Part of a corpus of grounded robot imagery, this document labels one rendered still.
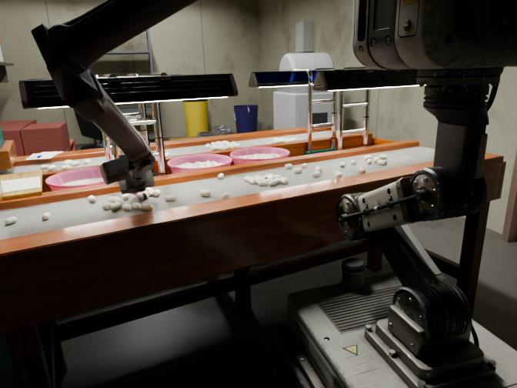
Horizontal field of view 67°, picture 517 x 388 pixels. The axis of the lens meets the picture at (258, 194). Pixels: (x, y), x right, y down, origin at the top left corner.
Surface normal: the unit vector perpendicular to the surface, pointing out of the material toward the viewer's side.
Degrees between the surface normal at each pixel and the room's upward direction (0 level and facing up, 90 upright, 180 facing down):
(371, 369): 0
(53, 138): 90
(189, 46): 90
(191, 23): 90
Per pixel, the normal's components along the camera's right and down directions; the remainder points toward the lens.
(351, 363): -0.03, -0.95
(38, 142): 0.30, 0.28
